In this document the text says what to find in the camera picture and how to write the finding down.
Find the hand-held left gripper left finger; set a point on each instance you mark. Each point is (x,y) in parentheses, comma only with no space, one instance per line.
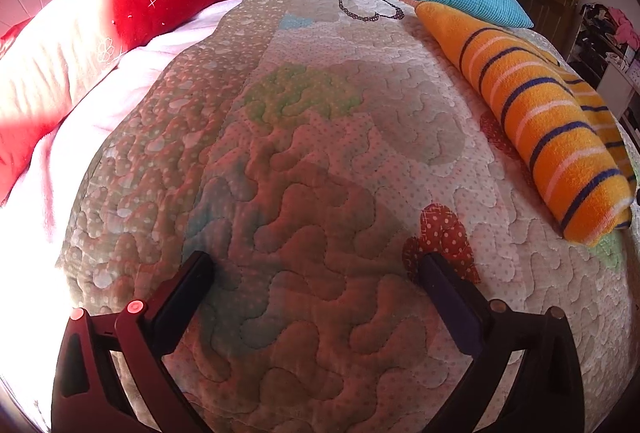
(185,285)

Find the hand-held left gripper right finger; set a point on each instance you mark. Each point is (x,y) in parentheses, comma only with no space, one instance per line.
(450,295)

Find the yellow striped knit sweater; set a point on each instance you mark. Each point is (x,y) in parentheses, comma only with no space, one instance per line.
(545,123)

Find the patchwork quilted bedspread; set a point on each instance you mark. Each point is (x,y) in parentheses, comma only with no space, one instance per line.
(320,153)

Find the white bed sheet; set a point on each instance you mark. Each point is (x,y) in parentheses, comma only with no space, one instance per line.
(115,88)

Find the cluttered storage rack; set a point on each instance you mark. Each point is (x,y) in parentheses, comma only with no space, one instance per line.
(607,48)

